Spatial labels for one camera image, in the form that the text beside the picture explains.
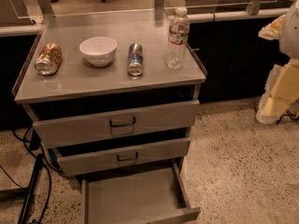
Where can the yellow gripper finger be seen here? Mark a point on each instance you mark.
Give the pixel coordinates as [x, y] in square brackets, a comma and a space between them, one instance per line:
[272, 30]
[280, 91]

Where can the blue silver redbull can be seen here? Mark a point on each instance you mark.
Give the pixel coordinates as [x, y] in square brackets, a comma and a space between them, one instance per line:
[135, 60]

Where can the white ceramic bowl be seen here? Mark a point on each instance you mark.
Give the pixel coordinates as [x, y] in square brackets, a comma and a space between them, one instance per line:
[99, 51]

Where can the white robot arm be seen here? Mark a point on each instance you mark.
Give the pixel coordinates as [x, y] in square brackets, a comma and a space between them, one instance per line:
[289, 35]

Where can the middle steel drawer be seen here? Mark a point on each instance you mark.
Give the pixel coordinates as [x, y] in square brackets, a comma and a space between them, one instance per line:
[124, 156]

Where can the steel drawer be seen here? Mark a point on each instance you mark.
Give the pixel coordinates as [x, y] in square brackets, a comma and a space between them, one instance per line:
[150, 193]
[124, 156]
[102, 126]

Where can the bottom steel drawer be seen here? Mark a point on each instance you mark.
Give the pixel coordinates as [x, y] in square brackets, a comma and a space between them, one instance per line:
[150, 193]

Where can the steel drawer cabinet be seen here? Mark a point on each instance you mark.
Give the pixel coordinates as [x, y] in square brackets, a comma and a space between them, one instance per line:
[80, 88]

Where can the top steel drawer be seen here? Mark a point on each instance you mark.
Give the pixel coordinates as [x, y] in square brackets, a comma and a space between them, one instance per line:
[102, 126]

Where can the crushed orange soda can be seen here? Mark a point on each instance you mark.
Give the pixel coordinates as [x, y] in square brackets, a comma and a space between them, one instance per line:
[49, 60]

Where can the clear plastic water bottle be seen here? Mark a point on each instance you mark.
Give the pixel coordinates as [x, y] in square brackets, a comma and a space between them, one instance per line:
[178, 33]

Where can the black metal stand leg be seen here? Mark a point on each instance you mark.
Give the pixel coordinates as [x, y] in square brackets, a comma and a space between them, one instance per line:
[29, 194]

